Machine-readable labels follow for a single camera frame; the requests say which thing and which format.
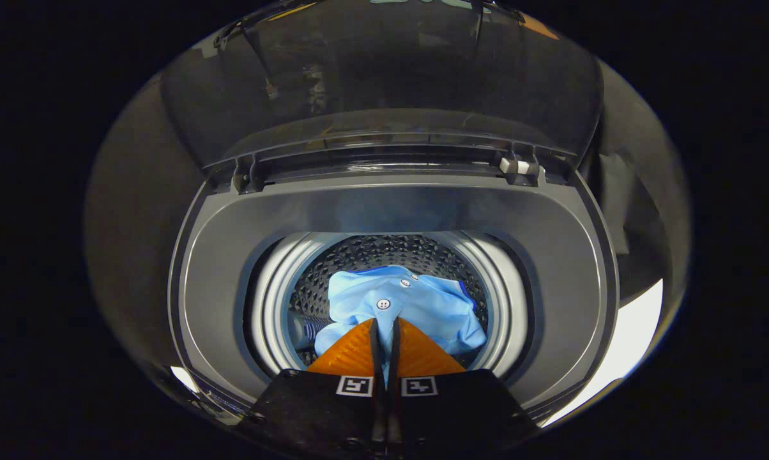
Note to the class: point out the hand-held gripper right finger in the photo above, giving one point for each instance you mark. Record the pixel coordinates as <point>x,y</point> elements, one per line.
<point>448,415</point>

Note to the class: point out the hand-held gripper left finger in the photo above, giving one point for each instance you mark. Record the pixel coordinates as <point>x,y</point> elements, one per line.
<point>333,415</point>

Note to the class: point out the light blue polo shirt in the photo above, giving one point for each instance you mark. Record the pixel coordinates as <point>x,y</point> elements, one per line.
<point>423,306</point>

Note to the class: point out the dark grey washing machine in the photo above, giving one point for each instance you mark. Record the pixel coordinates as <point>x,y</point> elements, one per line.
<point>231,255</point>

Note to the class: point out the white paper sheet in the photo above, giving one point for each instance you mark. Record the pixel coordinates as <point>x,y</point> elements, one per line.
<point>633,345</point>

